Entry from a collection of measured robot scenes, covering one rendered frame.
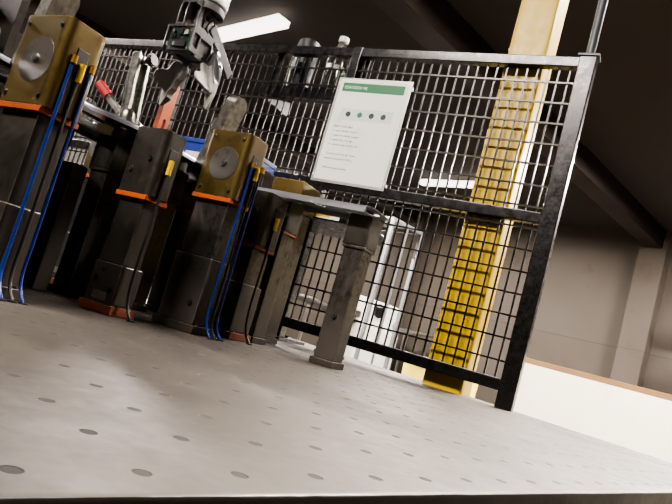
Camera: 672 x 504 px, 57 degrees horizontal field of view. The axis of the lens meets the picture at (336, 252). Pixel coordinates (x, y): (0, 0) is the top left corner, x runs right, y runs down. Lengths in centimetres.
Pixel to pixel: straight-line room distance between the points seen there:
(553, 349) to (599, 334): 61
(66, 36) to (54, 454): 64
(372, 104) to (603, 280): 692
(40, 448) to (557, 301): 840
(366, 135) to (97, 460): 149
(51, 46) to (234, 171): 35
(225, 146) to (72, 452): 85
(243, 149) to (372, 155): 67
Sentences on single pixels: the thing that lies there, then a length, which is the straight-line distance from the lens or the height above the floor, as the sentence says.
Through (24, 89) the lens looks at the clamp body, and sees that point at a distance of 86.
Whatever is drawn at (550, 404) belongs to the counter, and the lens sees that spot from 393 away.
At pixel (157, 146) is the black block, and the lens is 98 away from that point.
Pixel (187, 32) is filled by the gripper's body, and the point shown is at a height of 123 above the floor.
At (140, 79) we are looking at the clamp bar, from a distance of 143.
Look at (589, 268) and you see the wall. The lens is 854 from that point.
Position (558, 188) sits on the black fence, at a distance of 152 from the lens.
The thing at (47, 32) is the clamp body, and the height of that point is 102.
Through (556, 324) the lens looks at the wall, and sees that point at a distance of 853.
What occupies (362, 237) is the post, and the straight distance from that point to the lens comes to 114.
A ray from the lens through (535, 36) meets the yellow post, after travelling 173.
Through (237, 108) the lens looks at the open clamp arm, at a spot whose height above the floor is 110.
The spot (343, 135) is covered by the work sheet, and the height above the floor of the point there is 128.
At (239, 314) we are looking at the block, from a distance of 115.
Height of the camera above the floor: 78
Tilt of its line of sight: 7 degrees up
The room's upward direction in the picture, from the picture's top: 16 degrees clockwise
